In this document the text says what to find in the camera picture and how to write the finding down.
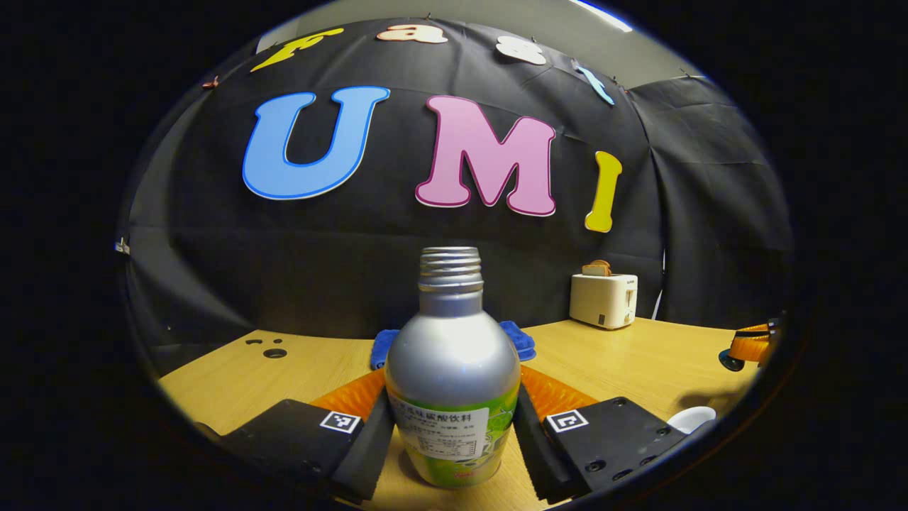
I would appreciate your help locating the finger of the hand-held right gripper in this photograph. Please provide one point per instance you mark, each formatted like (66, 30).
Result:
(753, 346)

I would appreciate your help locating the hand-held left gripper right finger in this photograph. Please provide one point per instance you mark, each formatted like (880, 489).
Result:
(539, 454)

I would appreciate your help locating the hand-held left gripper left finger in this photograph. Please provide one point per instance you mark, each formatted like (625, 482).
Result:
(369, 454)

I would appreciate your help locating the teal teacup lid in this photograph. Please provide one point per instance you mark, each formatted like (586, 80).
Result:
(731, 360)

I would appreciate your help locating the white teacup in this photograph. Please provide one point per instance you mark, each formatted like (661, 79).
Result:
(691, 419)

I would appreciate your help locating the silver green water bottle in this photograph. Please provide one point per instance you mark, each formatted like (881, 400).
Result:
(450, 355)

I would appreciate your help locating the blue folded towel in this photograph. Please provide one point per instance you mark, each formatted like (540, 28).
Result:
(523, 341)

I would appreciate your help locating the white toaster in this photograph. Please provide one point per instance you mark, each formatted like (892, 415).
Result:
(603, 301)

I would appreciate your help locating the toast slice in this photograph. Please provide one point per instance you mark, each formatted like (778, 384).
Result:
(597, 268)

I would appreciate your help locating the white clip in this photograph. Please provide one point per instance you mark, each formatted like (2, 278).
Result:
(122, 246)

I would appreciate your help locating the red clip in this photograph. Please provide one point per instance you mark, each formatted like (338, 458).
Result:
(211, 82)

